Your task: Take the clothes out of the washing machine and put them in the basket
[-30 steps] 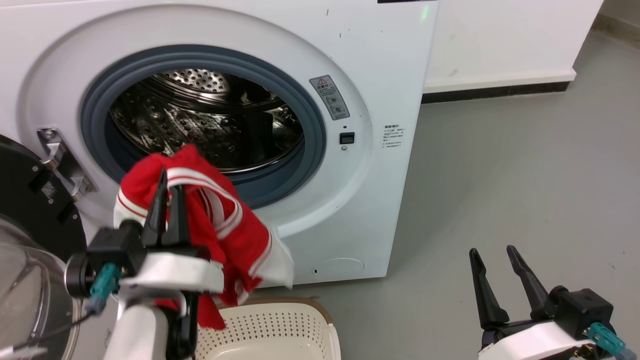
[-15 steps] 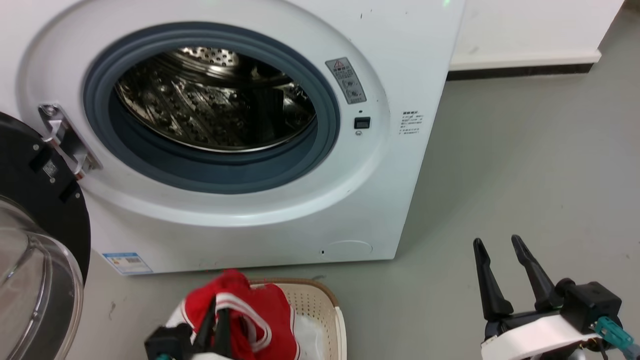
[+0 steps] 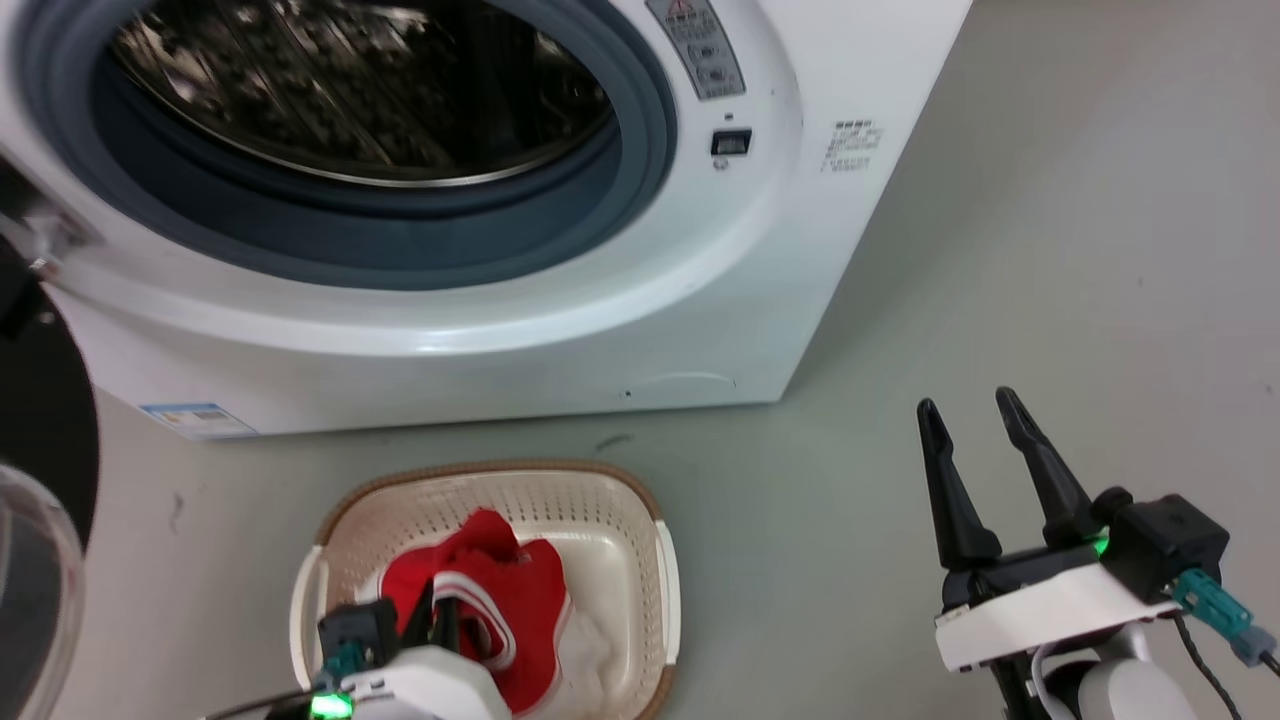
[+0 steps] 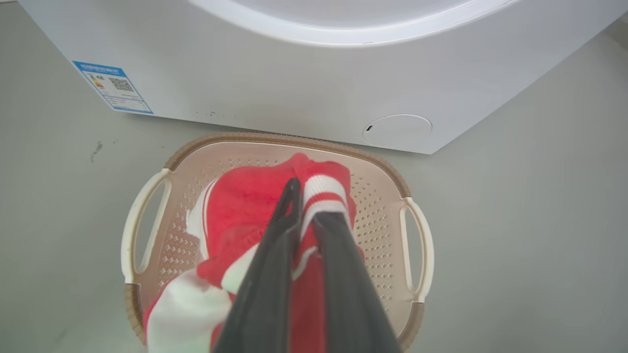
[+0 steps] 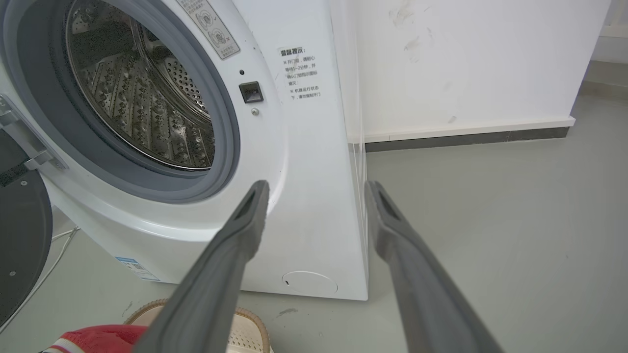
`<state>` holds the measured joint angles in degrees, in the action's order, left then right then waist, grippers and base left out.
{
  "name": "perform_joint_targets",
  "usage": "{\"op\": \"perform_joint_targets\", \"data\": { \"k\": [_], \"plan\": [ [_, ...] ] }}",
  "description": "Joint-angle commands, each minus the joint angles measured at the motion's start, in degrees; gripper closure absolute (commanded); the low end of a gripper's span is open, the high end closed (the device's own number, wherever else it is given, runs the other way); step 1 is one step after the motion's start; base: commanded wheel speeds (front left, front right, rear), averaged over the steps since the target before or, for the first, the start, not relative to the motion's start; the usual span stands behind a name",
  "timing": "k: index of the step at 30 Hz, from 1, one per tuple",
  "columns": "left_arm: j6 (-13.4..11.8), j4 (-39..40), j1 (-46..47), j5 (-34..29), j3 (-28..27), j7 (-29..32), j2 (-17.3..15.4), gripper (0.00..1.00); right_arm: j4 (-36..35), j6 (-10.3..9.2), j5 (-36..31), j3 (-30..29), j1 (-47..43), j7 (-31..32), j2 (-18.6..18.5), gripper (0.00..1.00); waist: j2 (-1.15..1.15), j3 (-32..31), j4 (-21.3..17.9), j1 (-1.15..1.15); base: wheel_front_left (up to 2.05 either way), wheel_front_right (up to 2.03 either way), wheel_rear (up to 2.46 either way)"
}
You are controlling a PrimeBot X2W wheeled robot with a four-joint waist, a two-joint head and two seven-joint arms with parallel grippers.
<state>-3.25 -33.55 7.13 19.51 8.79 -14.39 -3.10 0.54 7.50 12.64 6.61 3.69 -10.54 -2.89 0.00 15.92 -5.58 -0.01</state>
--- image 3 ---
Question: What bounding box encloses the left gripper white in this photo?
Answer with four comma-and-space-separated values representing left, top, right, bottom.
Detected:
338, 577, 513, 720

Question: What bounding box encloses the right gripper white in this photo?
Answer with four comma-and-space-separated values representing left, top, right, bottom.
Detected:
916, 386, 1183, 674

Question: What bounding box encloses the red garment with white stripes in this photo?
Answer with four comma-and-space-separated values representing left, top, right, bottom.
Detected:
380, 508, 572, 715

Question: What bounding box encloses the beige plastic laundry basket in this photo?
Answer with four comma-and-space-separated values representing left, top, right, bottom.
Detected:
289, 459, 682, 720

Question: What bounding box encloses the white front-load washing machine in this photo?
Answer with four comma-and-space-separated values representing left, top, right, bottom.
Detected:
0, 0, 974, 442

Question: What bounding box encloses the black round washing machine door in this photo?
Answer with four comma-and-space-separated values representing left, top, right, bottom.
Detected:
0, 158, 101, 720

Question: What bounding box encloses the steel washing machine drum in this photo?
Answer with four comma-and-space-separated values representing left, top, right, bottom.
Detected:
108, 0, 616, 189

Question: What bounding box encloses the blue energy label sticker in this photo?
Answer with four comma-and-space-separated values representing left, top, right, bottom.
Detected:
140, 402, 258, 442

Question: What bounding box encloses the grey printed text label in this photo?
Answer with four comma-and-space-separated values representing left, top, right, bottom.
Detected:
821, 119, 885, 174

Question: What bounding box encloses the grey rubber door gasket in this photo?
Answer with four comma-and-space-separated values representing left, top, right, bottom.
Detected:
14, 0, 679, 292

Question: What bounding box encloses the grey warning label sticker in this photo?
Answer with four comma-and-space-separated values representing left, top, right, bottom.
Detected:
645, 0, 747, 101

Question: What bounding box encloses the thin black cable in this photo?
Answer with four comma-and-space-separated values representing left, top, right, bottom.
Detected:
203, 688, 323, 720
1172, 612, 1244, 720

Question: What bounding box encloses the teal cable connector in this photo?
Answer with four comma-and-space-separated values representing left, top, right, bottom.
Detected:
1170, 567, 1280, 669

